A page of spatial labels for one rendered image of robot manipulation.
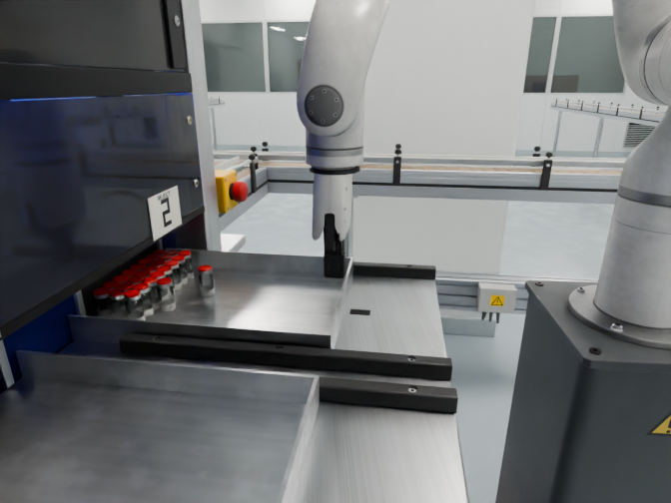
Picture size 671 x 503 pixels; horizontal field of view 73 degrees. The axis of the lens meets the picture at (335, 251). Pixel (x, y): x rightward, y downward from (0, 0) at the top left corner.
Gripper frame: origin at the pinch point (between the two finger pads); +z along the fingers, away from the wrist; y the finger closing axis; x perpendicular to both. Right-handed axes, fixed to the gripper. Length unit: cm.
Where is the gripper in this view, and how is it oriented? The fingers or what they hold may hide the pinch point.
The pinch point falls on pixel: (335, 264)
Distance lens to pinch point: 72.4
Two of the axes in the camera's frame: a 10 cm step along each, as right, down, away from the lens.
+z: 0.0, 9.4, 3.4
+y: -1.4, 3.4, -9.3
